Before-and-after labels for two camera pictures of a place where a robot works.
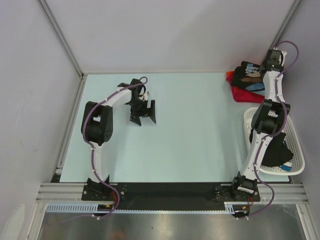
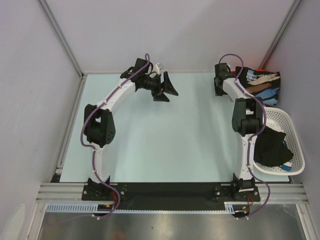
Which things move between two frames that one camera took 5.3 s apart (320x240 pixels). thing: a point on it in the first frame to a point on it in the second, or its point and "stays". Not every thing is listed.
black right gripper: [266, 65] to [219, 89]
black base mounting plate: [162, 196] stays
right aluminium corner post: [290, 14] stays
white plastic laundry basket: [297, 161] stays
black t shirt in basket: [276, 152] stays
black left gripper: [135, 116] to [166, 86]
